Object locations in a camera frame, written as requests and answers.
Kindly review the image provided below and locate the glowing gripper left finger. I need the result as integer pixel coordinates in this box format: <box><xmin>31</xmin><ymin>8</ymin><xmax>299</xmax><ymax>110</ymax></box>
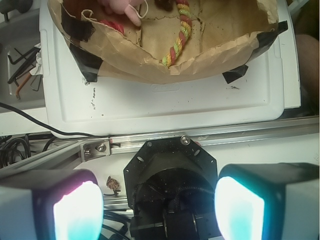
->
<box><xmin>0</xmin><ymin>169</ymin><xmax>104</xmax><ymax>240</ymax></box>

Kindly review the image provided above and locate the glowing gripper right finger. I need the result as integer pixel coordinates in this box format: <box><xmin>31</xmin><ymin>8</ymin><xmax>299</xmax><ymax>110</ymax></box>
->
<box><xmin>214</xmin><ymin>162</ymin><xmax>320</xmax><ymax>240</ymax></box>

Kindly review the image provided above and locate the dark speckled rock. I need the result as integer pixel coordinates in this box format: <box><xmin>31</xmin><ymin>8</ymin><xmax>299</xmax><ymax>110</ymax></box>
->
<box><xmin>154</xmin><ymin>0</ymin><xmax>174</xmax><ymax>12</ymax></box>

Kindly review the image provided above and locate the black hex key set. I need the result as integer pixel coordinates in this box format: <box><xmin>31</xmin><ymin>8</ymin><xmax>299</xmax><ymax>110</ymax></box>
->
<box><xmin>7</xmin><ymin>46</ymin><xmax>41</xmax><ymax>87</ymax></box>

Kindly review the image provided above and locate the brown paper bag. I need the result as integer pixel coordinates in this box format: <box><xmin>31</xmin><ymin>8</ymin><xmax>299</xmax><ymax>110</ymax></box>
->
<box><xmin>47</xmin><ymin>0</ymin><xmax>288</xmax><ymax>84</ymax></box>

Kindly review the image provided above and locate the red crumpled paper ball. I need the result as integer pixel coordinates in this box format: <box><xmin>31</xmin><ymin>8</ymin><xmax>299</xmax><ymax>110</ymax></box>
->
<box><xmin>99</xmin><ymin>19</ymin><xmax>125</xmax><ymax>35</ymax></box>

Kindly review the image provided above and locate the pink plush bunny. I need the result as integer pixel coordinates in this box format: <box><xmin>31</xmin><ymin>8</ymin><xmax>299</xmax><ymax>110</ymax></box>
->
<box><xmin>97</xmin><ymin>0</ymin><xmax>149</xmax><ymax>27</ymax></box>

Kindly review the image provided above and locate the aluminium extrusion rail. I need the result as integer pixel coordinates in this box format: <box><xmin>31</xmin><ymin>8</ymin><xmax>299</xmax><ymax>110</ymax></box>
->
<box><xmin>6</xmin><ymin>116</ymin><xmax>320</xmax><ymax>170</ymax></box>

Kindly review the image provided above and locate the metal corner bracket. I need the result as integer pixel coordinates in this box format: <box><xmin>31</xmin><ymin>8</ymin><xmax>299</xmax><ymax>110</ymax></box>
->
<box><xmin>80</xmin><ymin>139</ymin><xmax>111</xmax><ymax>162</ymax></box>

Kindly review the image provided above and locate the black power cable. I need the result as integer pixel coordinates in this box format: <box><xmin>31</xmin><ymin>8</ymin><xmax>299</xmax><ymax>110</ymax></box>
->
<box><xmin>0</xmin><ymin>101</ymin><xmax>95</xmax><ymax>138</ymax></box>

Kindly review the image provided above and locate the orange handled tool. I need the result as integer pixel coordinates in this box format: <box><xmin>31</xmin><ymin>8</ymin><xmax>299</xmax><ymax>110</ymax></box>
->
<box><xmin>15</xmin><ymin>73</ymin><xmax>32</xmax><ymax>100</ymax></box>

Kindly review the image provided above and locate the multicolour twisted rope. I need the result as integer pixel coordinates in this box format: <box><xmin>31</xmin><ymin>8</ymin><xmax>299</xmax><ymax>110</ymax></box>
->
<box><xmin>161</xmin><ymin>0</ymin><xmax>193</xmax><ymax>68</ymax></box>

